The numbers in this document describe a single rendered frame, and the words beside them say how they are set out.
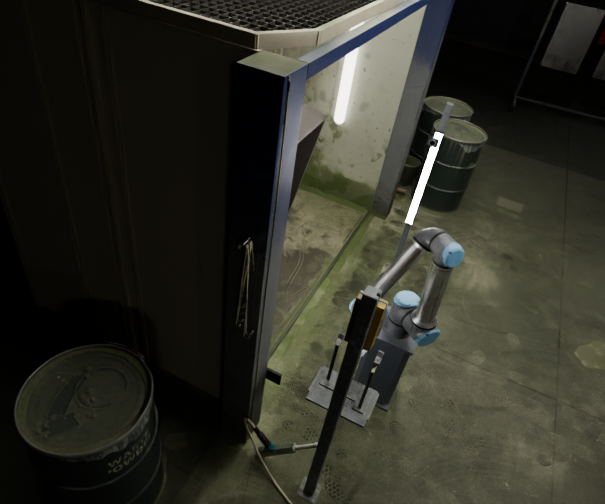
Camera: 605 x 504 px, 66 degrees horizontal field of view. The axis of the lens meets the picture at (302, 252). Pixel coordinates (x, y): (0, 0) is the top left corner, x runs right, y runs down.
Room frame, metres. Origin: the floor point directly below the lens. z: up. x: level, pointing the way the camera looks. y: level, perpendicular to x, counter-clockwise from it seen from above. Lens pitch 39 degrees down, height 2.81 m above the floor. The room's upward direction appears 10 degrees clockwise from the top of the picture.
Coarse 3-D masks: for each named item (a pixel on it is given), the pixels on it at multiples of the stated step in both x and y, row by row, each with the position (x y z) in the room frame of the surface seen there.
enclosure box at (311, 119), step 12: (312, 108) 2.79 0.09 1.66; (312, 120) 2.65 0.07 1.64; (324, 120) 2.75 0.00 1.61; (300, 132) 2.47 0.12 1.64; (312, 132) 2.80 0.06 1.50; (300, 144) 2.82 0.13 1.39; (312, 144) 2.79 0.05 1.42; (300, 156) 2.82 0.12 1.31; (300, 168) 2.82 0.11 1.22; (300, 180) 2.81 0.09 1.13
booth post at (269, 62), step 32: (256, 64) 1.54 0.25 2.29; (288, 64) 1.59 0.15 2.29; (256, 96) 1.51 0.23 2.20; (256, 128) 1.50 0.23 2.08; (288, 128) 1.54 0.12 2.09; (256, 160) 1.50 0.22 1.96; (288, 160) 1.58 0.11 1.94; (256, 192) 1.50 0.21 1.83; (288, 192) 1.62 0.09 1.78; (256, 224) 1.49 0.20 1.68; (256, 256) 1.49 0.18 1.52; (256, 288) 1.48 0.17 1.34; (256, 320) 1.48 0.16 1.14; (224, 352) 1.53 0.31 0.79; (256, 352) 1.49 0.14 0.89; (224, 384) 1.53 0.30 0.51; (256, 384) 1.53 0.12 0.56; (224, 416) 1.53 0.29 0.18; (256, 416) 1.58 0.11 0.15
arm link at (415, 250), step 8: (424, 232) 1.97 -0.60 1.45; (432, 232) 1.95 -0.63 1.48; (416, 240) 1.96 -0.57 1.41; (424, 240) 1.94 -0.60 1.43; (408, 248) 1.96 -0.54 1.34; (416, 248) 1.94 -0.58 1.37; (424, 248) 1.93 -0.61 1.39; (400, 256) 1.95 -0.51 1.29; (408, 256) 1.93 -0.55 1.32; (416, 256) 1.93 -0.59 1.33; (392, 264) 1.94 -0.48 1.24; (400, 264) 1.91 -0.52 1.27; (408, 264) 1.91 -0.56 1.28; (384, 272) 1.93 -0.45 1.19; (392, 272) 1.90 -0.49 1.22; (400, 272) 1.89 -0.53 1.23; (384, 280) 1.88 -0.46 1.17; (392, 280) 1.88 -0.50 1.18; (384, 288) 1.86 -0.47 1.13; (352, 304) 1.85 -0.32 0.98
